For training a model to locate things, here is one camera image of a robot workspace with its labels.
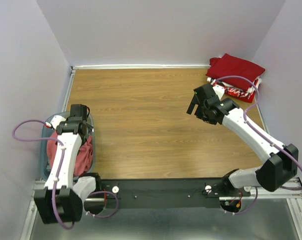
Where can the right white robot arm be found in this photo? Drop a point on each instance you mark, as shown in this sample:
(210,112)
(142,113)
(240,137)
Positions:
(279,160)

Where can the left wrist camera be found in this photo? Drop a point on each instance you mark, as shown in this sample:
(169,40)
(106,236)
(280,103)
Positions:
(54,122)

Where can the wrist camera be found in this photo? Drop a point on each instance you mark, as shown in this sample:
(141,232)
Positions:
(219,91)
(54,122)

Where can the folded dark red t-shirt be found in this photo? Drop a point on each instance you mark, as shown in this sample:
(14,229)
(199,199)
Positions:
(229,65)

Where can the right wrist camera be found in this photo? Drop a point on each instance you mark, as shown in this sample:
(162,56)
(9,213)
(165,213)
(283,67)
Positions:
(219,91)

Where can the folded red white printed t-shirt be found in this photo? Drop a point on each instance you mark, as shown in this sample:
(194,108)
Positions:
(245,96)

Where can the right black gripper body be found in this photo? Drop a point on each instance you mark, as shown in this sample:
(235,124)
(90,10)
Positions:
(200,113)

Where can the pink t-shirt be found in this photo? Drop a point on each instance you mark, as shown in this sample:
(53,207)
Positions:
(84,157)

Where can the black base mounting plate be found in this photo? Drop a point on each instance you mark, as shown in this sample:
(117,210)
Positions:
(164,193)

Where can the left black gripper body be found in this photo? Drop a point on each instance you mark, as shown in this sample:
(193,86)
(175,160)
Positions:
(84,138)

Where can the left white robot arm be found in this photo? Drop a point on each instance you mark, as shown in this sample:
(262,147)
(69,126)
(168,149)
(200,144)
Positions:
(61,199)

